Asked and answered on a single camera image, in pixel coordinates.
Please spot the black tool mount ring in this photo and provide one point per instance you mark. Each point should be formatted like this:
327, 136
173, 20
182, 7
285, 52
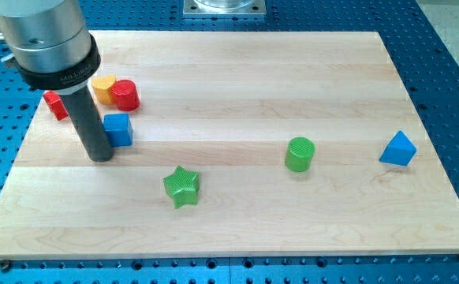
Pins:
65, 78

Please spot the red cylinder block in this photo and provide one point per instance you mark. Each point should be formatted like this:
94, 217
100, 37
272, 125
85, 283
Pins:
125, 95

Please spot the light wooden board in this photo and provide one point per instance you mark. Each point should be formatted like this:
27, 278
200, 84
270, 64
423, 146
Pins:
226, 105

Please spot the blue triangular prism block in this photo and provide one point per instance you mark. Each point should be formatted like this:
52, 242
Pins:
399, 151

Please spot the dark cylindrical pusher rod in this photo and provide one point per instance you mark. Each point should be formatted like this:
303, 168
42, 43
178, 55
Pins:
87, 122

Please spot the blue cube block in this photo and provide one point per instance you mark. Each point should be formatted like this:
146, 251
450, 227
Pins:
118, 129

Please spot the green star block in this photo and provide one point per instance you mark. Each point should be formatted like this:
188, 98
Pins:
182, 186

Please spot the red block behind rod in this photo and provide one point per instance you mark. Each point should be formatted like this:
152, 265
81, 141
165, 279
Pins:
55, 105

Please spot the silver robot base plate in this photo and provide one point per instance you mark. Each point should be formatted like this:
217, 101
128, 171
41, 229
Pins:
193, 8

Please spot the yellow rounded block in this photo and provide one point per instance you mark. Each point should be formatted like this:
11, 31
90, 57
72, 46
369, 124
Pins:
101, 87

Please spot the green cylinder block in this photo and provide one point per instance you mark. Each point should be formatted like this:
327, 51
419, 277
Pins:
299, 155

